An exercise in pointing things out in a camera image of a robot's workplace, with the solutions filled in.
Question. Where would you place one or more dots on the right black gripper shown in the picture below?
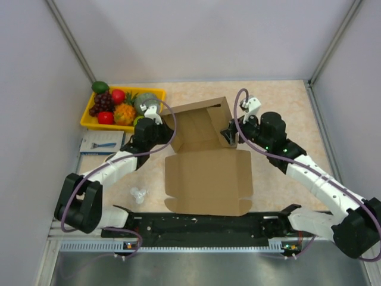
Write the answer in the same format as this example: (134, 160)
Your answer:
(230, 134)

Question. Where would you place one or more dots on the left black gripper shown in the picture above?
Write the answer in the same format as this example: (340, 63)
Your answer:
(167, 132)

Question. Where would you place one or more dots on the brown cardboard box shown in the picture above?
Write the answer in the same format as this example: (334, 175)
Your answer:
(206, 175)

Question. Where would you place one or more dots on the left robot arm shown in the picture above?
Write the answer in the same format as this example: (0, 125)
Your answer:
(80, 205)

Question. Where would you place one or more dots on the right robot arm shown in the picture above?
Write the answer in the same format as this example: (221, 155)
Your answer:
(353, 222)

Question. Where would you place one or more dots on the green lime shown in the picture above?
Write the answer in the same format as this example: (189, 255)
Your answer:
(136, 120)

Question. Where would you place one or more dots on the green melon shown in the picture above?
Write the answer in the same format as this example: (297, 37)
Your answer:
(147, 99)

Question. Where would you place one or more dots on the orange pineapple toy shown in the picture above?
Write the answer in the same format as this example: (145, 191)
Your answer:
(125, 113)

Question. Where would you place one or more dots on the red apple upper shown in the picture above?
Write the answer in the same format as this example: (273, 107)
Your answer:
(118, 96)

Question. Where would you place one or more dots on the red apple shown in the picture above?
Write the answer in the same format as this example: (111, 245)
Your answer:
(118, 96)
(105, 118)

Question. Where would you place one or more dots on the red apple lower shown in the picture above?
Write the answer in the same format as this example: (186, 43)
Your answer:
(105, 118)

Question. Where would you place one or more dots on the crumpled clear plastic wrap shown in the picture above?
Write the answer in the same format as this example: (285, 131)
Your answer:
(138, 194)

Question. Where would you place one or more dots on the dark red grape bunch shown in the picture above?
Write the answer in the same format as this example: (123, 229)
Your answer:
(102, 103)

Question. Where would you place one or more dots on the razor blister pack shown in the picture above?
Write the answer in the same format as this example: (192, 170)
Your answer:
(101, 142)

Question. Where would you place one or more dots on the yellow plastic tray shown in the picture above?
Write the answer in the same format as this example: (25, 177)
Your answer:
(92, 122)

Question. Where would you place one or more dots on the green avocado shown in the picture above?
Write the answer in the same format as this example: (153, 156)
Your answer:
(99, 87)

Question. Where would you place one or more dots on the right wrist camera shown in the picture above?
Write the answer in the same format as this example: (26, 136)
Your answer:
(250, 107)

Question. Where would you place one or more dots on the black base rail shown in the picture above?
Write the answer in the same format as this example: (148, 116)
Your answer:
(175, 230)

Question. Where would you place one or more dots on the grey cable duct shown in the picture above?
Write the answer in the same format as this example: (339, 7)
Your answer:
(124, 246)

